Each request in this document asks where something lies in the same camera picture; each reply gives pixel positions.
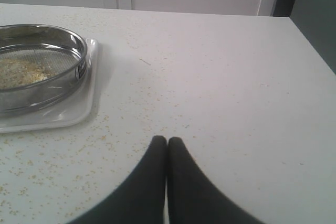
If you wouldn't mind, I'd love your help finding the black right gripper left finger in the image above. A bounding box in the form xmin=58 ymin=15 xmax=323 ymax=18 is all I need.
xmin=71 ymin=135 xmax=167 ymax=223

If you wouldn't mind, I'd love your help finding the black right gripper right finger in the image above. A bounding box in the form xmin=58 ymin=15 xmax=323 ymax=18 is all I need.
xmin=167 ymin=137 xmax=262 ymax=223

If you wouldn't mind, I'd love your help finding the round stainless steel sieve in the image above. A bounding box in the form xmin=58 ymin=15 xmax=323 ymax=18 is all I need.
xmin=1 ymin=24 xmax=88 ymax=115

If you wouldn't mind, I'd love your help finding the white plastic tray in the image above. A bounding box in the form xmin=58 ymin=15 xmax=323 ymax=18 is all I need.
xmin=1 ymin=39 xmax=99 ymax=134

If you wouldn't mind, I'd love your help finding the yellow and white grain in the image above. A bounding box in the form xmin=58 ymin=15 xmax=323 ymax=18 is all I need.
xmin=1 ymin=59 xmax=50 ymax=89

